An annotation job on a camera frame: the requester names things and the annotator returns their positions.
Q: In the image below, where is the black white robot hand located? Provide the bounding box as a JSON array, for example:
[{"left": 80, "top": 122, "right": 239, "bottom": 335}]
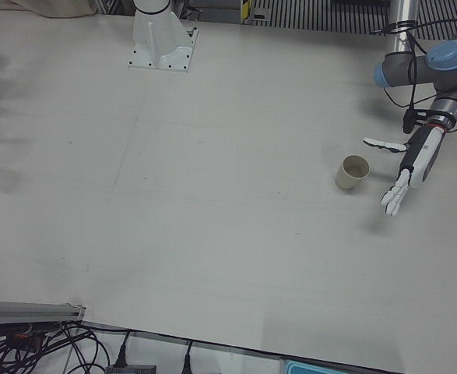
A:
[{"left": 362, "top": 127, "right": 446, "bottom": 217}]

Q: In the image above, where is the black desk cable bundle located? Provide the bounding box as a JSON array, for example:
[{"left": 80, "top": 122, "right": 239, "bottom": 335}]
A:
[{"left": 0, "top": 321, "right": 112, "bottom": 374}]

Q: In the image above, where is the aluminium profile post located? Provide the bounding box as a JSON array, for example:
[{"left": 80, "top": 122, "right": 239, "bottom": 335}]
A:
[{"left": 0, "top": 299, "right": 86, "bottom": 325}]

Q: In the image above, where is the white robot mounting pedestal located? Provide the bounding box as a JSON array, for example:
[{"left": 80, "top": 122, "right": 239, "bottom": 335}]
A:
[{"left": 128, "top": 0, "right": 199, "bottom": 73}]

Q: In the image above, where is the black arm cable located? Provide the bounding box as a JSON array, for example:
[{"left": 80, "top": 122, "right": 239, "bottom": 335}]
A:
[{"left": 370, "top": 19, "right": 457, "bottom": 132}]

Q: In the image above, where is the black ribbed grille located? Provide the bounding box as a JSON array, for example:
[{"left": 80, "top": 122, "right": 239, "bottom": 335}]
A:
[{"left": 188, "top": 0, "right": 392, "bottom": 38}]

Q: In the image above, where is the beige paper cup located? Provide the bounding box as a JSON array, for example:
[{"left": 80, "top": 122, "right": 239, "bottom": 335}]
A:
[{"left": 335, "top": 154, "right": 371, "bottom": 192}]

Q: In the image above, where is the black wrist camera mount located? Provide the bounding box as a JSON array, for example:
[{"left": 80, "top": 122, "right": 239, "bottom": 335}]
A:
[{"left": 402, "top": 108, "right": 427, "bottom": 134}]

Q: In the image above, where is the light blue plastic bin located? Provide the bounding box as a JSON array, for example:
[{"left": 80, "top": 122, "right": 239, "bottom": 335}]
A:
[{"left": 284, "top": 358, "right": 403, "bottom": 374}]

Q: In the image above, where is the black power plug cable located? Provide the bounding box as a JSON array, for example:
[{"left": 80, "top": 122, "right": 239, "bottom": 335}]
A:
[
  {"left": 117, "top": 330, "right": 132, "bottom": 367},
  {"left": 182, "top": 340, "right": 195, "bottom": 374}
]

